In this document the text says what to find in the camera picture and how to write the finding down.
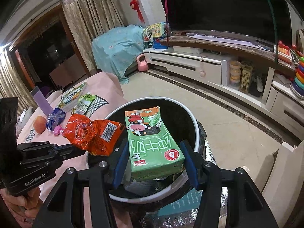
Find orange snack bag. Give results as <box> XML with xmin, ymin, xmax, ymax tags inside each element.
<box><xmin>62</xmin><ymin>114</ymin><xmax>125</xmax><ymax>157</ymax></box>

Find green milk carton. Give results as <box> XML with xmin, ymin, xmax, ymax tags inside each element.
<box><xmin>125</xmin><ymin>106</ymin><xmax>185</xmax><ymax>182</ymax></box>

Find person's left hand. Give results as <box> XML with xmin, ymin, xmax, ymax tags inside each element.
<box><xmin>1</xmin><ymin>187</ymin><xmax>43</xmax><ymax>227</ymax></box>

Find pink candy wrapper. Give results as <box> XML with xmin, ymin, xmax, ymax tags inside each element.
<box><xmin>53</xmin><ymin>125</ymin><xmax>64</xmax><ymax>136</ymax></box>

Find blue plastic wrapper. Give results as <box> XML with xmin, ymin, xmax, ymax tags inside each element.
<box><xmin>45</xmin><ymin>108</ymin><xmax>66</xmax><ymax>131</ymax></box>

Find red apple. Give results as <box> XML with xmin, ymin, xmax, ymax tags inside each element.
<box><xmin>33</xmin><ymin>116</ymin><xmax>47</xmax><ymax>134</ymax></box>

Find purple tumbler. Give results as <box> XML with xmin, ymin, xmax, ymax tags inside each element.
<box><xmin>30</xmin><ymin>86</ymin><xmax>54</xmax><ymax>117</ymax></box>

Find colourful book stack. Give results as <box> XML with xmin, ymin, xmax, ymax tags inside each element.
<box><xmin>56</xmin><ymin>82</ymin><xmax>87</xmax><ymax>113</ymax></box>

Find green crumpled snack wrapper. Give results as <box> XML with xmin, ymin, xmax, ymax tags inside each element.
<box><xmin>71</xmin><ymin>94</ymin><xmax>96</xmax><ymax>115</ymax></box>

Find silver foil mat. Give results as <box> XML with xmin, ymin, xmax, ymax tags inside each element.
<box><xmin>139</xmin><ymin>140</ymin><xmax>228</xmax><ymax>227</ymax></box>

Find teal covered furniture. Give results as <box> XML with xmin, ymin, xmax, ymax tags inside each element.
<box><xmin>92</xmin><ymin>25</ymin><xmax>144</xmax><ymax>84</ymax></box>

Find pink kettlebell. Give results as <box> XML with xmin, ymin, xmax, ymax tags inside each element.
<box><xmin>136</xmin><ymin>54</ymin><xmax>149</xmax><ymax>72</ymax></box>

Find rainbow stacking toy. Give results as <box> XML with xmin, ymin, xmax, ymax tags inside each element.
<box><xmin>290</xmin><ymin>57</ymin><xmax>304</xmax><ymax>100</ymax></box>

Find beige curtain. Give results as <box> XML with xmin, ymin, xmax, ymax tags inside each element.
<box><xmin>61</xmin><ymin>0</ymin><xmax>127</xmax><ymax>73</ymax></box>

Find white TV cabinet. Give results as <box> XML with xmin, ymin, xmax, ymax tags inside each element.
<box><xmin>143</xmin><ymin>24</ymin><xmax>303</xmax><ymax>139</ymax></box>

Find stacked snack containers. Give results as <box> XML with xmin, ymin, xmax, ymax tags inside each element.
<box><xmin>229</xmin><ymin>61</ymin><xmax>241</xmax><ymax>87</ymax></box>

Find toy cash register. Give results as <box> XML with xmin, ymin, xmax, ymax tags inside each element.
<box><xmin>143</xmin><ymin>22</ymin><xmax>168</xmax><ymax>49</ymax></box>

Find red toy telephone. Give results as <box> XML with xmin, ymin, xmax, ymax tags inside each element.
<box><xmin>273</xmin><ymin>41</ymin><xmax>293</xmax><ymax>64</ymax></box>

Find black television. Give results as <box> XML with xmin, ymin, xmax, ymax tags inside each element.
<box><xmin>161</xmin><ymin>0</ymin><xmax>292</xmax><ymax>45</ymax></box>

